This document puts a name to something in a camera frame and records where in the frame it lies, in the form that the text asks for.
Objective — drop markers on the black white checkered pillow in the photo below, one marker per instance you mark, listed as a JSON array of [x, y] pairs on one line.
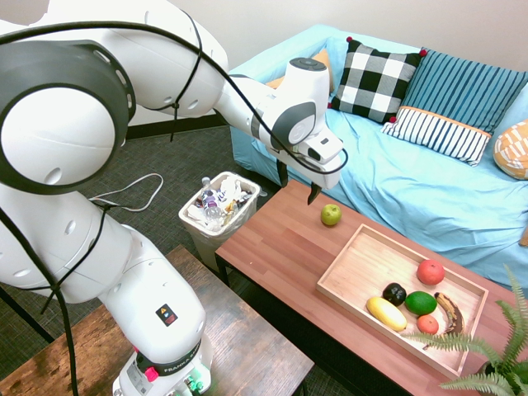
[[371, 82]]

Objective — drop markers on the dark rustic wooden table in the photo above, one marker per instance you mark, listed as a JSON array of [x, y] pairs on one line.
[[247, 342]]

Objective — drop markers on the orange white patterned pillow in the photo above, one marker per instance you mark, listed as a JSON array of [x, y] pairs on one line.
[[515, 148]]

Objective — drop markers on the green apple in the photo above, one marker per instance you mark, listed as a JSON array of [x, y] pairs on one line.
[[331, 215]]

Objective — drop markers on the green lime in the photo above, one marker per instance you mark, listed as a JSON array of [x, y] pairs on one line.
[[420, 303]]

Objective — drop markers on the light wooden tray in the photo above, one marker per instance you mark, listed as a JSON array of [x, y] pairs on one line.
[[371, 264]]

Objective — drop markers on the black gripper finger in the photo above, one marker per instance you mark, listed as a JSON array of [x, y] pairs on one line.
[[283, 173], [313, 194]]

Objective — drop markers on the plain orange pillow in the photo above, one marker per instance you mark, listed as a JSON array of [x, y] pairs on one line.
[[325, 62]]

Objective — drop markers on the overripe brown banana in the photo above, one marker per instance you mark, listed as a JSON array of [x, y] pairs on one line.
[[453, 311]]

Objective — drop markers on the orange fabric item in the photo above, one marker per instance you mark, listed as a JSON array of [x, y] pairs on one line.
[[524, 237]]

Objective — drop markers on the blue striped pillow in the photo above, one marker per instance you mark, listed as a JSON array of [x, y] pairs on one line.
[[462, 90]]

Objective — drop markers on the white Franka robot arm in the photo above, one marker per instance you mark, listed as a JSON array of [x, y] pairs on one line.
[[49, 136]]

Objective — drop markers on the black metal frame bar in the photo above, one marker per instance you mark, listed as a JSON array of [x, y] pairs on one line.
[[29, 317]]

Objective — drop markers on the light blue covered sofa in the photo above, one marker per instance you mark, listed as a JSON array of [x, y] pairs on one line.
[[412, 185]]

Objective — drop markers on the red round fruit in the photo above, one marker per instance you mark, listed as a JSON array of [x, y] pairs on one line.
[[430, 272]]

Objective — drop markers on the small orange fruit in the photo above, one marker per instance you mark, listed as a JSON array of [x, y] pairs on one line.
[[427, 324]]

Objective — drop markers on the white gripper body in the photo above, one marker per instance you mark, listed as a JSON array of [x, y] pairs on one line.
[[326, 175]]

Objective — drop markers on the clear plastic bottle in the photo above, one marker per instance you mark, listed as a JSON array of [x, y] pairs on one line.
[[212, 210]]

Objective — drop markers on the white navy striped pillow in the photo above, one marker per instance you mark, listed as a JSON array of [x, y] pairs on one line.
[[437, 132]]

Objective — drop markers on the yellow oblong fruit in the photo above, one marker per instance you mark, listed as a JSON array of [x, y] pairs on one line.
[[385, 313]]

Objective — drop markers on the white trash bin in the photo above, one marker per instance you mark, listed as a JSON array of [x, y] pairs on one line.
[[206, 247]]

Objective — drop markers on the green fern plant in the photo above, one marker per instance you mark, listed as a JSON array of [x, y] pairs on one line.
[[511, 330]]

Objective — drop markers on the black round fruit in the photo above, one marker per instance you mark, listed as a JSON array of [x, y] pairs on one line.
[[394, 295]]

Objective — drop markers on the reddish wooden coffee table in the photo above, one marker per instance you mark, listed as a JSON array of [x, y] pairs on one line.
[[280, 255]]

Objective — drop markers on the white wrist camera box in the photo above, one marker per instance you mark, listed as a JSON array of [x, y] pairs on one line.
[[326, 142]]

